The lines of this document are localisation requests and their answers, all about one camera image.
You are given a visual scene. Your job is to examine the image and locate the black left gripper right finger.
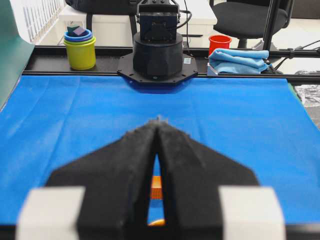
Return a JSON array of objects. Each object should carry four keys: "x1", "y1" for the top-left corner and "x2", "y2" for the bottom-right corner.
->
[{"x1": 155, "y1": 121, "x2": 287, "y2": 240}]

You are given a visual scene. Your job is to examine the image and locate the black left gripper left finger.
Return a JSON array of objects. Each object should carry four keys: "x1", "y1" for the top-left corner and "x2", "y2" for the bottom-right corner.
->
[{"x1": 15, "y1": 122, "x2": 157, "y2": 240}]

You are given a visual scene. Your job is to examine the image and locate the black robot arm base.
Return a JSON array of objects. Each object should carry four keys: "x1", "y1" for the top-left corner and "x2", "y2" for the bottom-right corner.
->
[{"x1": 117, "y1": 0, "x2": 198, "y2": 84}]

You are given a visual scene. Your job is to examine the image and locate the orange block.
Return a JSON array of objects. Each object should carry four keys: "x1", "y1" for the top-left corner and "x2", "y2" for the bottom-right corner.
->
[{"x1": 150, "y1": 176, "x2": 163, "y2": 200}]

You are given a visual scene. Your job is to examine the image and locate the purple toy block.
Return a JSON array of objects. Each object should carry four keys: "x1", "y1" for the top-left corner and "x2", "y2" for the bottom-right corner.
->
[{"x1": 72, "y1": 26, "x2": 87, "y2": 37}]

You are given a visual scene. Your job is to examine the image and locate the dark green toy block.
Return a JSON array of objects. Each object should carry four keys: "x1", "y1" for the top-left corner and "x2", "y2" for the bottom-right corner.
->
[{"x1": 67, "y1": 24, "x2": 79, "y2": 37}]

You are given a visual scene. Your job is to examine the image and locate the blue felt table mat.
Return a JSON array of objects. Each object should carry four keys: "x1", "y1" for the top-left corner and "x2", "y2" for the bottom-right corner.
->
[{"x1": 0, "y1": 76, "x2": 320, "y2": 225}]

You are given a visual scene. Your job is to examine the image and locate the folded light blue towel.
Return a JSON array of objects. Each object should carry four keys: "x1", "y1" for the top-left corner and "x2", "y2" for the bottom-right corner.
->
[{"x1": 208, "y1": 48, "x2": 269, "y2": 75}]

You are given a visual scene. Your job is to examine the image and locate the yellow-green plastic cup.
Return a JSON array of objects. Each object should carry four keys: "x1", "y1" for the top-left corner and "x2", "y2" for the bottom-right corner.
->
[{"x1": 64, "y1": 36, "x2": 96, "y2": 70}]

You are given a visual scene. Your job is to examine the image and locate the red plastic cup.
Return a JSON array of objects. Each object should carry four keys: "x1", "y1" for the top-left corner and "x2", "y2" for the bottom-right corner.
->
[{"x1": 208, "y1": 35, "x2": 232, "y2": 55}]

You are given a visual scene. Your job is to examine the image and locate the blue stacked plastic cup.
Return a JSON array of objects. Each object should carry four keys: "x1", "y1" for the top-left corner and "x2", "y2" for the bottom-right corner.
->
[{"x1": 64, "y1": 29, "x2": 93, "y2": 42}]

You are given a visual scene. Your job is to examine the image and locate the black tripod pole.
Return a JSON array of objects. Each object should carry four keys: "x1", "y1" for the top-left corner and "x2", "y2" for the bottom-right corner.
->
[{"x1": 262, "y1": 0, "x2": 281, "y2": 51}]

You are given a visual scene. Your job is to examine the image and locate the black office chair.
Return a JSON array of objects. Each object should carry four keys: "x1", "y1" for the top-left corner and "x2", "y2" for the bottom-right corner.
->
[{"x1": 209, "y1": 0, "x2": 295, "y2": 49}]

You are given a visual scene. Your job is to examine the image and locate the dark green backdrop board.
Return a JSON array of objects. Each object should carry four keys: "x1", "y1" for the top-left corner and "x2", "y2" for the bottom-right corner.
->
[{"x1": 0, "y1": 0, "x2": 35, "y2": 109}]

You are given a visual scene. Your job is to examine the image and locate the black aluminium frame rail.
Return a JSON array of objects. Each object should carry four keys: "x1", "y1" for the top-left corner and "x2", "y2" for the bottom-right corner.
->
[{"x1": 22, "y1": 45, "x2": 320, "y2": 85}]

